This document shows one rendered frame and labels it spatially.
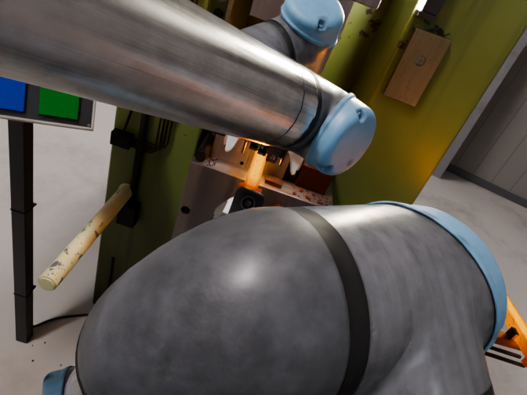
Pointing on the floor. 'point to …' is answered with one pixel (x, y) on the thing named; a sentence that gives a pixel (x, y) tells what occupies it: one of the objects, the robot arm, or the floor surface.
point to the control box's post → (22, 223)
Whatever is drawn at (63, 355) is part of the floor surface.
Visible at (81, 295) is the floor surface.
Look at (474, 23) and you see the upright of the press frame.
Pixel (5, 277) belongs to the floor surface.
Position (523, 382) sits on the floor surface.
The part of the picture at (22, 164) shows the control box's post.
